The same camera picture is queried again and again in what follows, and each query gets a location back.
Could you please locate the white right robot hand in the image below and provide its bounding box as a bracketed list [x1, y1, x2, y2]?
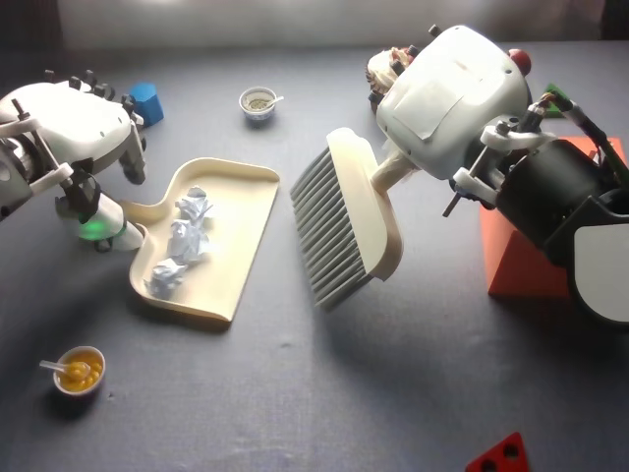
[375, 24, 532, 182]

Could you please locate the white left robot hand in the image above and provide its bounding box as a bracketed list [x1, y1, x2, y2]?
[0, 68, 148, 253]

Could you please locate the cream hand broom red cap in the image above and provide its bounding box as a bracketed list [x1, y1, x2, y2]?
[289, 48, 533, 312]

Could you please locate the cream plastic dustpan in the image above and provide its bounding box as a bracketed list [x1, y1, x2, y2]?
[120, 156, 281, 331]

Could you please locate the blue hexagonal block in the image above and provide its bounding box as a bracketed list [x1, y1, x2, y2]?
[128, 82, 165, 127]

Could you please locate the toy cupcake with red hearts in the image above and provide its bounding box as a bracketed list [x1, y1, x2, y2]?
[364, 46, 412, 114]

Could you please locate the green block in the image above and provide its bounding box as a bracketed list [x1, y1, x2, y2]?
[543, 82, 572, 119]

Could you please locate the crumpled white paper ball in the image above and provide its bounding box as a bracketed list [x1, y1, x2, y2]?
[143, 259, 189, 299]
[166, 218, 212, 266]
[174, 185, 216, 230]

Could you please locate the toy bowl with green soup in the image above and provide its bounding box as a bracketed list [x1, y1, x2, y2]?
[239, 86, 285, 128]

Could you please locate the orange foam block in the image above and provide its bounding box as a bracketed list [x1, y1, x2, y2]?
[479, 135, 629, 300]

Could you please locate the toy bowl with yellow food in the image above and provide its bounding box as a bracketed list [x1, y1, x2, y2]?
[38, 345, 107, 398]

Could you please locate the grey tablecloth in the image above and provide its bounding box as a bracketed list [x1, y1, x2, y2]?
[0, 38, 629, 472]

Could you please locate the red triangle block with holes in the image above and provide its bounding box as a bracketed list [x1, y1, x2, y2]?
[464, 432, 532, 472]

